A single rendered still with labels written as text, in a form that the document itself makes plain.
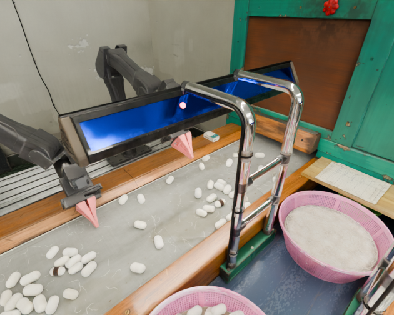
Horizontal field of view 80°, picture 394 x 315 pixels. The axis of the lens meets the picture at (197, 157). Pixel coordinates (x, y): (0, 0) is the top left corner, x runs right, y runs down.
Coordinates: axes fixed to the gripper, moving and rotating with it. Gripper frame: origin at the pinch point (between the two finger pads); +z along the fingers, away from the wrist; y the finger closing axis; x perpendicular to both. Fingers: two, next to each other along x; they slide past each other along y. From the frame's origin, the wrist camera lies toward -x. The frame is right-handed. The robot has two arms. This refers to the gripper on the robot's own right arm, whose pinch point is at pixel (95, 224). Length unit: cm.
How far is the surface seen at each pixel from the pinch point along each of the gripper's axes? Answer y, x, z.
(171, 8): 147, 70, -154
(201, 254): 14.5, -16.5, 18.8
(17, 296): -18.8, -4.9, 5.9
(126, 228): 5.9, -1.6, 4.9
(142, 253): 5.2, -7.7, 12.1
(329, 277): 36, -25, 39
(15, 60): 16, 118, -158
